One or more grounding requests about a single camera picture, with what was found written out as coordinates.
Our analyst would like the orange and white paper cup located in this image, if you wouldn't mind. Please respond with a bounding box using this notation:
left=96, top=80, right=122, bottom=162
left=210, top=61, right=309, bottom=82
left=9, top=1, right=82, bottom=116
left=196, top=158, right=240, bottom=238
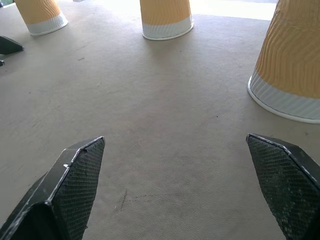
left=13, top=0, right=69, bottom=36
left=247, top=0, right=320, bottom=125
left=139, top=0, right=195, bottom=41

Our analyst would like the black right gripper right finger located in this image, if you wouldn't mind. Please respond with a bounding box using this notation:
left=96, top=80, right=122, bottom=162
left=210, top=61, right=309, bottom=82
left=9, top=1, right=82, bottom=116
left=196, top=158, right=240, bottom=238
left=245, top=133, right=320, bottom=240

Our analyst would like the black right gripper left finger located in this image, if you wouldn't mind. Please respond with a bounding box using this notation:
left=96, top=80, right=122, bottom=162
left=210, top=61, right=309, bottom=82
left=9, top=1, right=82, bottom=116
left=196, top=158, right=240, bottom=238
left=0, top=136, right=106, bottom=240

